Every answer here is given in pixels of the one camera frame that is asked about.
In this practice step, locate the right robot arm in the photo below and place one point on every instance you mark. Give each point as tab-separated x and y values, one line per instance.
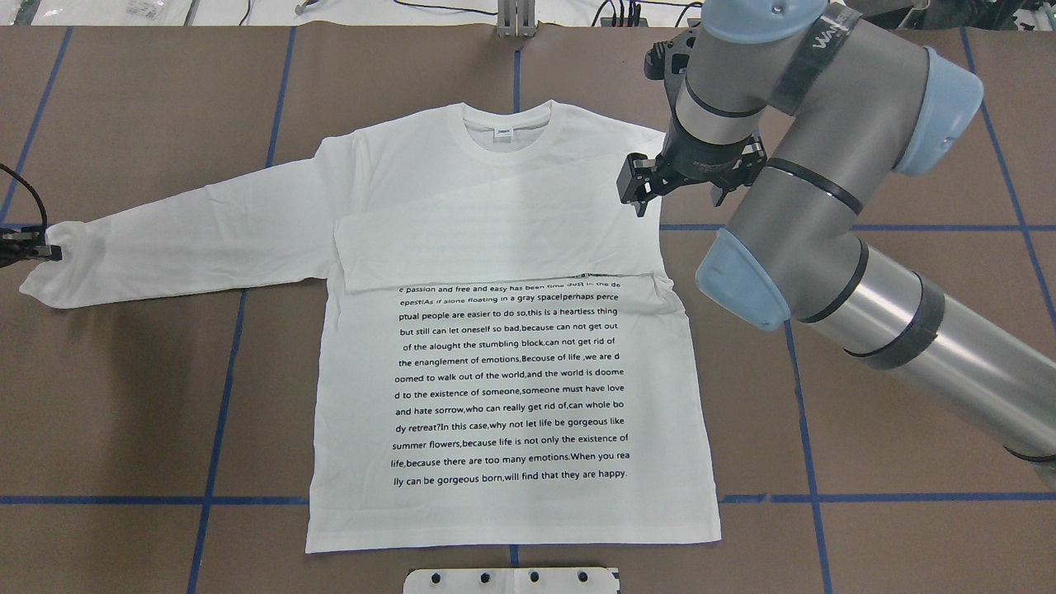
809	106

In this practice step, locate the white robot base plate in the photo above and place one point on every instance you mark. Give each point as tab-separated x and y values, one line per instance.
514	580

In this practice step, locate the white long-sleeve printed shirt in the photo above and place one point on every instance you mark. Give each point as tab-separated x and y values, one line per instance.
503	358

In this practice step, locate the aluminium frame post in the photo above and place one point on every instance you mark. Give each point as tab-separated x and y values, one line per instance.
516	18

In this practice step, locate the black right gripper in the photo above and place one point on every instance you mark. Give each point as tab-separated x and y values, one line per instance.
701	162

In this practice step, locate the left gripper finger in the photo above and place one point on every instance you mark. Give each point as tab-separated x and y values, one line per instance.
25	246

